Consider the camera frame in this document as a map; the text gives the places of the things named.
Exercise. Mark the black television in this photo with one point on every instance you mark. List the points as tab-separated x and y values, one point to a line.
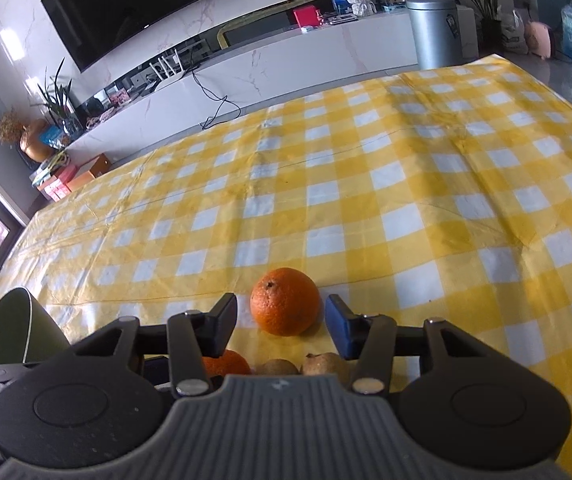
131	5

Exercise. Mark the orange box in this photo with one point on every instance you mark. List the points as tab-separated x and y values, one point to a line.
91	172

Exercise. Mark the brown kiwi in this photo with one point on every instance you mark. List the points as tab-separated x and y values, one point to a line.
277	367

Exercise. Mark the silver trash can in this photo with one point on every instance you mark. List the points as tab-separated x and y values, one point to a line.
433	35

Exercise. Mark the small potted plant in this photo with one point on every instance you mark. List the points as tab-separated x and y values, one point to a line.
58	100

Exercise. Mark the stack of books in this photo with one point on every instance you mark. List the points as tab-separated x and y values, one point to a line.
48	167

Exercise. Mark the yellow checked cloth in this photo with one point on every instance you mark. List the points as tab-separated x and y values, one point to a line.
365	170

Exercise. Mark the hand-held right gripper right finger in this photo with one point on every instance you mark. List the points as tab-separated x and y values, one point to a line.
338	326

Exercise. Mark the red box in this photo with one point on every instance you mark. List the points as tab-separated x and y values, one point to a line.
307	16

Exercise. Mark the white router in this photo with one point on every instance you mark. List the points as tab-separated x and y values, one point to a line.
168	74

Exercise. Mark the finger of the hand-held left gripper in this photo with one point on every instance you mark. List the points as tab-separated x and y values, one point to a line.
156	369

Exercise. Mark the tall potted plant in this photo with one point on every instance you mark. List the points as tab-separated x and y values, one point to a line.
485	0

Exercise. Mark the small orange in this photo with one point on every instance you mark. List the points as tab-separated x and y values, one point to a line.
229	364

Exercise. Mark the white marble console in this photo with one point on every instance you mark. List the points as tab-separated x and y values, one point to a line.
291	60

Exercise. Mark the large orange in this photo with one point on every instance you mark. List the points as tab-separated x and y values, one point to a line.
286	302

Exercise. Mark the gold vase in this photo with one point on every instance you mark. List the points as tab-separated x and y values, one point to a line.
36	142

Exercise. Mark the brown pear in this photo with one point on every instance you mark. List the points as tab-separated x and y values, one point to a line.
323	364

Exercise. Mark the white printed bag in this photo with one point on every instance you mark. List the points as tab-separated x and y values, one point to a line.
514	35

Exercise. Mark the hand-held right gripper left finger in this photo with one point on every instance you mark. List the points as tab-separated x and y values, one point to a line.
225	321

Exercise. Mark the green bowl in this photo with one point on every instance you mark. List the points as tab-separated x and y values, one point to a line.
11	330

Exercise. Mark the pink box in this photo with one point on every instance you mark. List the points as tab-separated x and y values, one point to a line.
56	187

